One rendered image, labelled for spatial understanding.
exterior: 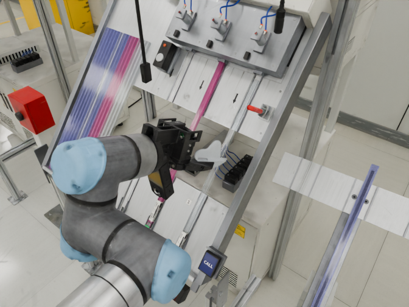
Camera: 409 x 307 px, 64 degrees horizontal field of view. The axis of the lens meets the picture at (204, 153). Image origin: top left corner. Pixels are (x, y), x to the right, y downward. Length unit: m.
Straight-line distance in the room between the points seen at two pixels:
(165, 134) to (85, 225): 0.20
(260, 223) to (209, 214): 0.30
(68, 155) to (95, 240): 0.13
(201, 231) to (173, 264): 0.42
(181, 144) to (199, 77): 0.35
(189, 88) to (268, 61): 0.25
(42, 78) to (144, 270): 1.70
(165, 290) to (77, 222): 0.17
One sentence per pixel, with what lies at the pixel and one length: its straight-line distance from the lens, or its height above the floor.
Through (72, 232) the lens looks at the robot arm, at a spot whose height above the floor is 1.09.
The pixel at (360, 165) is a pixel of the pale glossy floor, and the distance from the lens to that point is 2.40.
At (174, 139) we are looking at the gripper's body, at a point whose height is 1.12.
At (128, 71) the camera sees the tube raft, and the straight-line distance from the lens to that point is 1.06.
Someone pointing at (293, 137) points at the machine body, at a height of 0.62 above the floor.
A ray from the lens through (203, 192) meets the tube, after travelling 0.84.
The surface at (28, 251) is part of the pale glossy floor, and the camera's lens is 1.98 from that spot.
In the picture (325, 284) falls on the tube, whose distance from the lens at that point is 0.71.
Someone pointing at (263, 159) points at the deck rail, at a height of 0.96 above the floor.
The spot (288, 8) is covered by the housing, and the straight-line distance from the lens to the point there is 0.81.
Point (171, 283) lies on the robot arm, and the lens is 0.45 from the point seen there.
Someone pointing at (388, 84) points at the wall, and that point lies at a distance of 2.53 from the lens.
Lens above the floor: 1.50
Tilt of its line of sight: 41 degrees down
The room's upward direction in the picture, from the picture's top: straight up
